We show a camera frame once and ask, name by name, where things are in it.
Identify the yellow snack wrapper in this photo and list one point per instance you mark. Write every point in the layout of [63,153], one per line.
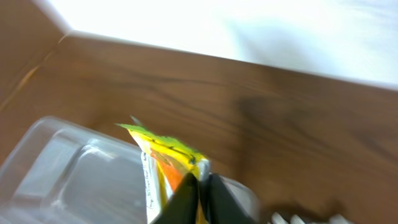
[165,161]

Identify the clear plastic bin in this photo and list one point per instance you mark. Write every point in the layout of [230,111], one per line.
[63,173]

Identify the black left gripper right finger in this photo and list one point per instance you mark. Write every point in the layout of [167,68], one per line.
[230,202]

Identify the white tissue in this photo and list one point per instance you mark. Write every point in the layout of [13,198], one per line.
[277,218]

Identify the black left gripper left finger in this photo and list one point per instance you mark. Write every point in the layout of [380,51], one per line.
[182,207]

